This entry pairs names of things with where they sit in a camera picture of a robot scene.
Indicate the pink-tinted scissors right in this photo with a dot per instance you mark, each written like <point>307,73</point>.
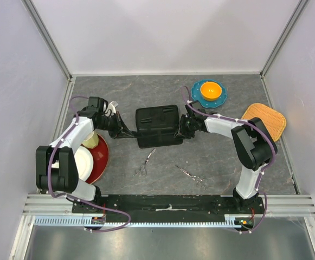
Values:
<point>198,179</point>

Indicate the orange bowl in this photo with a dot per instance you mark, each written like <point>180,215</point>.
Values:
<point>210,91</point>

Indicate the red plate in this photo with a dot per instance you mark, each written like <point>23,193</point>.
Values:
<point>100,156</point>

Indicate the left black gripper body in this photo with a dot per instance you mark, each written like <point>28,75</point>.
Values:
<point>115,128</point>

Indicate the silver scissors left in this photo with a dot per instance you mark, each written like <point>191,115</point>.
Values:
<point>142,168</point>

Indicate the orange woven mat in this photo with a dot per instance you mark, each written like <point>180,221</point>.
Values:
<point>274,121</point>

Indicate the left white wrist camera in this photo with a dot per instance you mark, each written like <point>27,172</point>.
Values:
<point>110,109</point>

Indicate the right aluminium corner post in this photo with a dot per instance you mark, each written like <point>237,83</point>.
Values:
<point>292,21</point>

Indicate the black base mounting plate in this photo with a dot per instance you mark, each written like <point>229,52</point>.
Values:
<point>180,207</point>

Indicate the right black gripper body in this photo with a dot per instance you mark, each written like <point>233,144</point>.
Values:
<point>190,127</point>

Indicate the white plate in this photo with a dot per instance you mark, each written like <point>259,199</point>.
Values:
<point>84,162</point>

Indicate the aluminium front rail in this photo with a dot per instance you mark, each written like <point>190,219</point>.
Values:
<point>277,206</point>

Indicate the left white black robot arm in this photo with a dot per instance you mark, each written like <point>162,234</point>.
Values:
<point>56,170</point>

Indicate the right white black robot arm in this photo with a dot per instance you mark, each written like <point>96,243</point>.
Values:
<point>254,146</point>

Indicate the slotted cable duct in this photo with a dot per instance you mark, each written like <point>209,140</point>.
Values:
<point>91,222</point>

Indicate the left aluminium corner post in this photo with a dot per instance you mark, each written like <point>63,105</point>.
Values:
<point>37,19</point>

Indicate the aluminium corner post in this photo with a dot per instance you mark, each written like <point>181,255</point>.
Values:
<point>292,21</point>
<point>37,19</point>

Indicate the pale yellow cup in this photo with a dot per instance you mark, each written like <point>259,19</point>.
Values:
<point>91,141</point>

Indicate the teal scalloped plate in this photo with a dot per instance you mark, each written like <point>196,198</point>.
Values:
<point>196,95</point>

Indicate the black zip tool case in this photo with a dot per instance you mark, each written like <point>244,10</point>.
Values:
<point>156,126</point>

